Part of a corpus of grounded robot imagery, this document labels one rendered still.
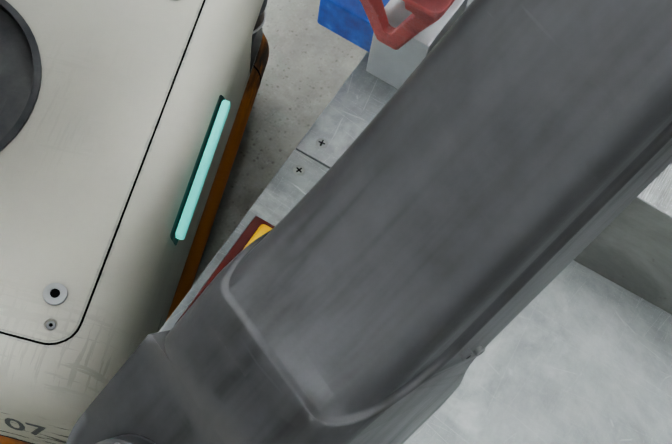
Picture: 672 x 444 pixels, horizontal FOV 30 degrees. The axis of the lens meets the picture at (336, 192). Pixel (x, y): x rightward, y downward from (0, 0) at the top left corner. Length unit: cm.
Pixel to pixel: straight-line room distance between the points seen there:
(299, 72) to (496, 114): 148
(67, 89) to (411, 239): 112
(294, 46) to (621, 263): 112
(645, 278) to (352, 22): 23
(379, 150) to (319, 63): 147
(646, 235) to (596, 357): 8
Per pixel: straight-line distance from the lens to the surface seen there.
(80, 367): 124
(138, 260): 129
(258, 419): 32
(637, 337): 72
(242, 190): 165
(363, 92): 77
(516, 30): 28
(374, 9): 72
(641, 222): 68
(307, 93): 174
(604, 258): 72
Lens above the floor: 143
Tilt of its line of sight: 60 degrees down
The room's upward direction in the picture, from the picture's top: 11 degrees clockwise
